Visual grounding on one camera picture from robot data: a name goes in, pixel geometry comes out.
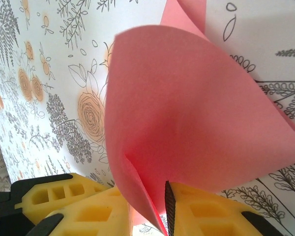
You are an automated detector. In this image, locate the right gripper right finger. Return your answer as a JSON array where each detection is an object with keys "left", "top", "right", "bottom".
[{"left": 164, "top": 180, "right": 290, "bottom": 236}]

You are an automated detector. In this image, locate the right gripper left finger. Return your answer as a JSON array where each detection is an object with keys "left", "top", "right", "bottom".
[{"left": 35, "top": 188, "right": 135, "bottom": 236}]

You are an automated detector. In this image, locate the floral patterned table cover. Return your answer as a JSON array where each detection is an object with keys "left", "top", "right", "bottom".
[{"left": 0, "top": 0, "right": 295, "bottom": 236}]

